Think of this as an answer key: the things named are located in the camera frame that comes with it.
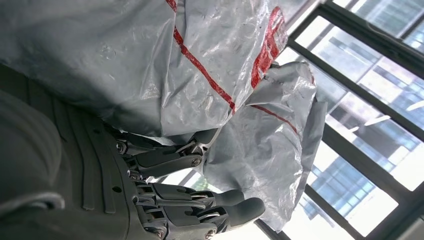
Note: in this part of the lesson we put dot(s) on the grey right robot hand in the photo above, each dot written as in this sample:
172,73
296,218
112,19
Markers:
99,198

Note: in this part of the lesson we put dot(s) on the black window frame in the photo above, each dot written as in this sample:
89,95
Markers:
374,41

